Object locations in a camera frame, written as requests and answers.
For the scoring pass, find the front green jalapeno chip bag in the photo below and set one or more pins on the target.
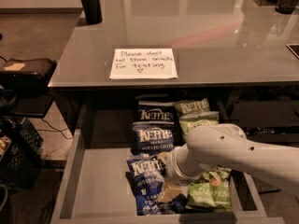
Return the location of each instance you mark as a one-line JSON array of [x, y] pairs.
[[211, 192]]

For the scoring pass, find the black mesh cup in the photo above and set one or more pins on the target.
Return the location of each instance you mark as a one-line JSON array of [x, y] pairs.
[[286, 6]]

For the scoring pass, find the grey open top drawer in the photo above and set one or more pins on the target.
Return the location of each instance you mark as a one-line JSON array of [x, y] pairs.
[[96, 186]]

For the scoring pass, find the white handwritten paper note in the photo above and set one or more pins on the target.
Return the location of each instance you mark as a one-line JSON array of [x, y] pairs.
[[143, 64]]

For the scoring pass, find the blue kettle chip bag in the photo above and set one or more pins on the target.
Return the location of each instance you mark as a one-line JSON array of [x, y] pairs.
[[148, 174], [153, 137]]

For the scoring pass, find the black cylinder on counter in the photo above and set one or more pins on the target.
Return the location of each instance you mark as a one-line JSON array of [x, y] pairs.
[[92, 11]]

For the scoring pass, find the green kettle chip bag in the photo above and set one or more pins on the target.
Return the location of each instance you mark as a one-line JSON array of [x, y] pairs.
[[190, 121], [185, 107]]

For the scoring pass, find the black plastic crate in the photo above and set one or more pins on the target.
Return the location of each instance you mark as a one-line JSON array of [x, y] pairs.
[[20, 146]]

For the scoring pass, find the back green Kettle chip bag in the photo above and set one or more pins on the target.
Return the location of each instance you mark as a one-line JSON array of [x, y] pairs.
[[185, 107]]

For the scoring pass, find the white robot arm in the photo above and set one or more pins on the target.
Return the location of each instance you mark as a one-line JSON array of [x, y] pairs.
[[227, 146]]

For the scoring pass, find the dark lower shelf unit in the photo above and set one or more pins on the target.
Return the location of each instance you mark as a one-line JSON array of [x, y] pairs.
[[264, 114]]

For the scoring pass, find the black chair with note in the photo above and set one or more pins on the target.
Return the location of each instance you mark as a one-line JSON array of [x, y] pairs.
[[24, 87]]

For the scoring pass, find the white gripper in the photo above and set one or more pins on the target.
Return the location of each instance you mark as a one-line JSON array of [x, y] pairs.
[[173, 168]]

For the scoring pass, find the middle green Kettle chip bag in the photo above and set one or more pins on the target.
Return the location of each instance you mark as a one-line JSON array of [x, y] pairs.
[[190, 121]]

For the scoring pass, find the dark tablet on counter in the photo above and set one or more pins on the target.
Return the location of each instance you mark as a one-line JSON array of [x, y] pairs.
[[294, 49]]

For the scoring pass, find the back dark Kettle chip bag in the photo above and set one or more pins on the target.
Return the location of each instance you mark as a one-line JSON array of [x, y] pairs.
[[155, 111]]

